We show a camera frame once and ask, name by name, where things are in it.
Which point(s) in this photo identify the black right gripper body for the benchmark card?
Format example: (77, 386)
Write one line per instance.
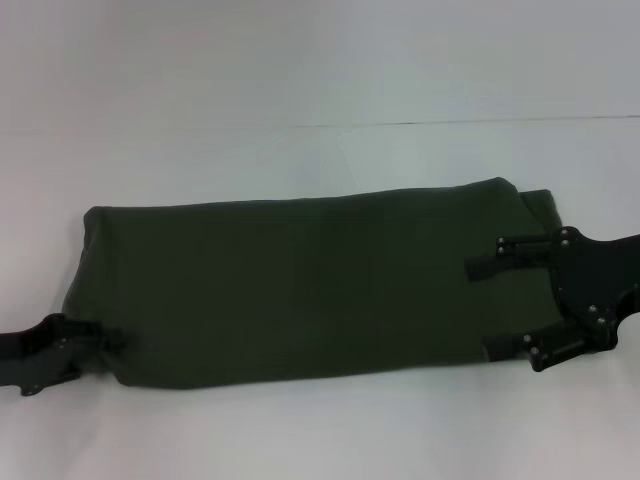
(595, 285)

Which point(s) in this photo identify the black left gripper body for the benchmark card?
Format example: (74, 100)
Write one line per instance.
(30, 355)

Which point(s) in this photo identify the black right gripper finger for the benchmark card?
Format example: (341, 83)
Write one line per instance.
(510, 260)
(535, 347)

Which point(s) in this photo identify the dark green shirt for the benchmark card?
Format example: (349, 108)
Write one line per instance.
(300, 280)

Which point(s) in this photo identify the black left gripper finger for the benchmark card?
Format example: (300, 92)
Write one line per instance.
(97, 335)

